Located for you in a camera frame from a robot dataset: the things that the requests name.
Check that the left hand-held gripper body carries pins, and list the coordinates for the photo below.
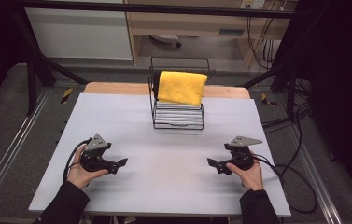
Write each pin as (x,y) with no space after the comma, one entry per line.
(94,155)

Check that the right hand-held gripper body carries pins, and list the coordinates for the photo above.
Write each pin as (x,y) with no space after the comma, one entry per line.
(241,155)

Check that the yellow cloth with black edge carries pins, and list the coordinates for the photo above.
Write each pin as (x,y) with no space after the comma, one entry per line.
(181,87)

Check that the person's left hand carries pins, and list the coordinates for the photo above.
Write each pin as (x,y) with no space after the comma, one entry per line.
(81,174)

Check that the person's right hand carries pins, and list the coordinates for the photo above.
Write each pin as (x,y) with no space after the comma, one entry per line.
(251,177)

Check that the white table board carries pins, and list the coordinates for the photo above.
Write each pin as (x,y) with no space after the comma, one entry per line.
(164,186)

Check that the yellow black hazard tape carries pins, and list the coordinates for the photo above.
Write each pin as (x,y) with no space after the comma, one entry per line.
(66,95)
(267,100)

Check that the wooden table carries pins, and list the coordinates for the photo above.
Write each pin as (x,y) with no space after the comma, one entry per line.
(117,88)

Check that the white cabinet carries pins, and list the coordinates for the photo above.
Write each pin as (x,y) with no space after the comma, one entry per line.
(80,31)

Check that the office chair base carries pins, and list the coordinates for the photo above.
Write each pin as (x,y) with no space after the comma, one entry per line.
(166,39)

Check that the light wooden desk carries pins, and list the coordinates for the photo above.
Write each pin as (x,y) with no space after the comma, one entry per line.
(195,23)

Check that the aluminium floor rail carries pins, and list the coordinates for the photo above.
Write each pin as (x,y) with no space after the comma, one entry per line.
(316,180)
(11,146)

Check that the black metal frame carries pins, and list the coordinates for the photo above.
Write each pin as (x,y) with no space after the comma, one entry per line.
(33,81)

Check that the white wall socket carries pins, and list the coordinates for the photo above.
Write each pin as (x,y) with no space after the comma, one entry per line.
(253,3)

